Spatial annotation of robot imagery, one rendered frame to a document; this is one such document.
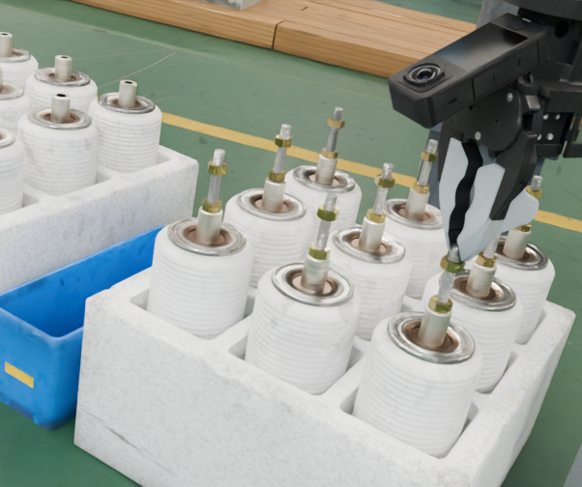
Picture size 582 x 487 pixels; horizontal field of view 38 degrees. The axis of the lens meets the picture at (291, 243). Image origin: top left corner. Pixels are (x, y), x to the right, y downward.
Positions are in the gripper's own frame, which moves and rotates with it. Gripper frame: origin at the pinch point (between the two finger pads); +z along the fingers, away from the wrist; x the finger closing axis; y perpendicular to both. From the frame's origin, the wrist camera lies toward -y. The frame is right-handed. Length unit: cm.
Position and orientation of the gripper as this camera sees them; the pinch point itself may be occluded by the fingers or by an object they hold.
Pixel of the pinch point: (454, 243)
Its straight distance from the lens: 67.8
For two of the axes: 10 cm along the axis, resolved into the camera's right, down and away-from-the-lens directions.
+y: 8.7, -0.6, 4.8
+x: -4.5, -4.7, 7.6
